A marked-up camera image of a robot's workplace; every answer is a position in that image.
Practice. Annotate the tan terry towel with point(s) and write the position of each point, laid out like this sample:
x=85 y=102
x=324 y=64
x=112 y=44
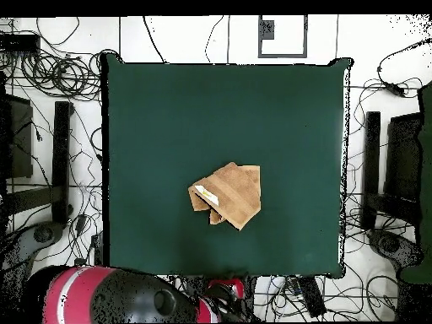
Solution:
x=233 y=192

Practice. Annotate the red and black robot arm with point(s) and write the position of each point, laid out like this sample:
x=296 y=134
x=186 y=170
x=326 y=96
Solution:
x=81 y=293

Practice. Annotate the black power strip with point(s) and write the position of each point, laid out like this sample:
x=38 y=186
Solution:
x=312 y=297

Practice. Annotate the grey chair base leg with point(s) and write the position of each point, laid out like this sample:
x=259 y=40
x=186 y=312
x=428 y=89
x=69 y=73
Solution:
x=388 y=243
x=44 y=233

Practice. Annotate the dark green table cloth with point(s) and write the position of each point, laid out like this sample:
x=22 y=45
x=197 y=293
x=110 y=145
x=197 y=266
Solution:
x=219 y=118

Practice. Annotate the black floor stand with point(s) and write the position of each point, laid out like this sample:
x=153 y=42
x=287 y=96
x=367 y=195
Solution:
x=371 y=162
x=61 y=162

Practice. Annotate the black power adapter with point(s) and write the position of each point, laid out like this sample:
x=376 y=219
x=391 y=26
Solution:
x=395 y=89

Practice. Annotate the small black device box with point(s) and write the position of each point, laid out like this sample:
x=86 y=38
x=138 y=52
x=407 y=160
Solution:
x=18 y=43

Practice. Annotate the grey square frame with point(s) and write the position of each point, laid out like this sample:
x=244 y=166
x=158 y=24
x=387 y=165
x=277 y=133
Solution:
x=266 y=30

